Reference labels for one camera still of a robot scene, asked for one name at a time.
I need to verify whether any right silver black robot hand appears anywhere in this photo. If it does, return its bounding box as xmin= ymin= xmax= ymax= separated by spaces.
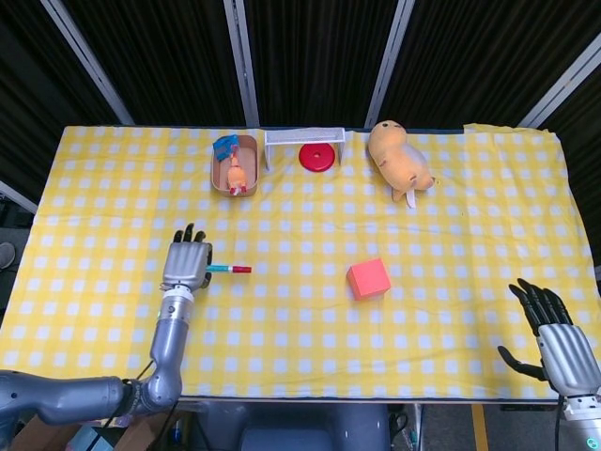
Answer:
xmin=497 ymin=277 xmax=601 ymax=398

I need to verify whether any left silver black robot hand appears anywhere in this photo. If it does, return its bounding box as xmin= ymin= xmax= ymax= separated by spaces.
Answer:
xmin=162 ymin=223 xmax=215 ymax=290

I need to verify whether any pink cube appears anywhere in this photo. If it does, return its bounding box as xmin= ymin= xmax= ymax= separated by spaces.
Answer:
xmin=346 ymin=257 xmax=393 ymax=302

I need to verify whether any tan plastic bowl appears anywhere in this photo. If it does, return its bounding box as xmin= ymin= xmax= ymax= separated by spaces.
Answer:
xmin=210 ymin=134 xmax=260 ymax=197

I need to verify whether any orange rubber chicken toy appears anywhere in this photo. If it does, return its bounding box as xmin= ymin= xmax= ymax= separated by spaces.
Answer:
xmin=226 ymin=145 xmax=249 ymax=196

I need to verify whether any small blue-pink packet toy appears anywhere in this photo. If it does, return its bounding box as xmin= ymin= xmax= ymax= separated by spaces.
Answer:
xmin=212 ymin=134 xmax=240 ymax=164

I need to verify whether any yellow white checked tablecloth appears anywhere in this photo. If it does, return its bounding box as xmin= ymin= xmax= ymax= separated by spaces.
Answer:
xmin=0 ymin=122 xmax=601 ymax=400

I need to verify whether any red plastic disc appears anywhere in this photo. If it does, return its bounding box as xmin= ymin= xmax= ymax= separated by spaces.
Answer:
xmin=299 ymin=143 xmax=335 ymax=174

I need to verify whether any white mesh toy goal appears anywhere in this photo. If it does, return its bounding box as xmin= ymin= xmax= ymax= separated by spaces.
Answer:
xmin=263 ymin=127 xmax=347 ymax=173

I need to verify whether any tan capybara plush toy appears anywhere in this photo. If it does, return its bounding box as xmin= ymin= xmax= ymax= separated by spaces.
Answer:
xmin=367 ymin=119 xmax=441 ymax=210

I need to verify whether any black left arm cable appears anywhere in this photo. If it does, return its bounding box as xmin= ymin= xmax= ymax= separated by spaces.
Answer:
xmin=135 ymin=359 xmax=159 ymax=384

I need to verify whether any white metal frame post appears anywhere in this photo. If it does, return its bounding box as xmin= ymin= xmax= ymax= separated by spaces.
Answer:
xmin=223 ymin=0 xmax=261 ymax=127
xmin=363 ymin=0 xmax=417 ymax=129
xmin=0 ymin=180 xmax=39 ymax=215
xmin=517 ymin=44 xmax=601 ymax=129
xmin=40 ymin=0 xmax=136 ymax=126

